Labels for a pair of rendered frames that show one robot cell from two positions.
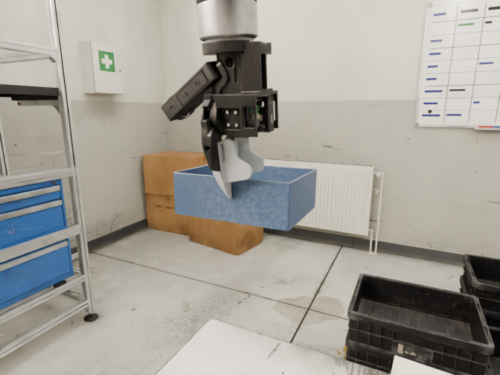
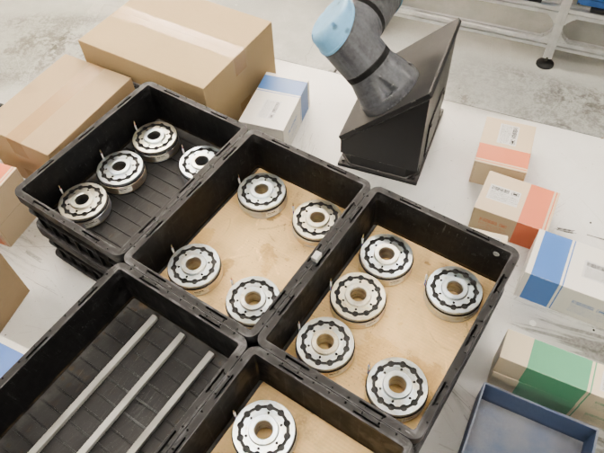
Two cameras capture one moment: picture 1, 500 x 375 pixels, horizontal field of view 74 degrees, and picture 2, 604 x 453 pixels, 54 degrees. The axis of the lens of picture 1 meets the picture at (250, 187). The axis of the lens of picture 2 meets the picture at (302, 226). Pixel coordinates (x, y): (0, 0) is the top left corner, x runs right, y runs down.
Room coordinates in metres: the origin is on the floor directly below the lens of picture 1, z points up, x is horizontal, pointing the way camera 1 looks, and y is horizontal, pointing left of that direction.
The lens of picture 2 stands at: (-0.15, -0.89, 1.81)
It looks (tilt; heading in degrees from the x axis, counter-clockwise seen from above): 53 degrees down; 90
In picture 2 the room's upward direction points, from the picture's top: 3 degrees counter-clockwise
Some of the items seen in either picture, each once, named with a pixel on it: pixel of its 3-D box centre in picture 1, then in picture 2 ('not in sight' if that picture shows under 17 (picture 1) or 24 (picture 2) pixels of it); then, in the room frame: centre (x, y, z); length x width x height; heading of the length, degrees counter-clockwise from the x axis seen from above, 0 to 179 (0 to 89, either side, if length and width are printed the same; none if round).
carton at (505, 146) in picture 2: not in sight; (502, 154); (0.35, 0.10, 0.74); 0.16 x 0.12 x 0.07; 66
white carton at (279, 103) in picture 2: not in sight; (275, 112); (-0.20, 0.28, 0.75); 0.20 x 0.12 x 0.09; 69
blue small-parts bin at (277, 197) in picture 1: (248, 190); not in sight; (0.55, 0.00, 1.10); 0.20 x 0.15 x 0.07; 65
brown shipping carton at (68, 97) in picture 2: not in sight; (68, 124); (-0.72, 0.25, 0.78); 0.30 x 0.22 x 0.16; 59
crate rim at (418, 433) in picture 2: not in sight; (393, 297); (0.00, -0.39, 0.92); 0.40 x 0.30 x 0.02; 54
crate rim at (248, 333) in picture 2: not in sight; (252, 223); (-0.24, -0.21, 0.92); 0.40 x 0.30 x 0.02; 54
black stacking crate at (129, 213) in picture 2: not in sight; (142, 178); (-0.48, -0.03, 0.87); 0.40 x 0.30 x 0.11; 54
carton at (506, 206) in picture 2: not in sight; (513, 210); (0.33, -0.08, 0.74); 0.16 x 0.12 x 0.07; 150
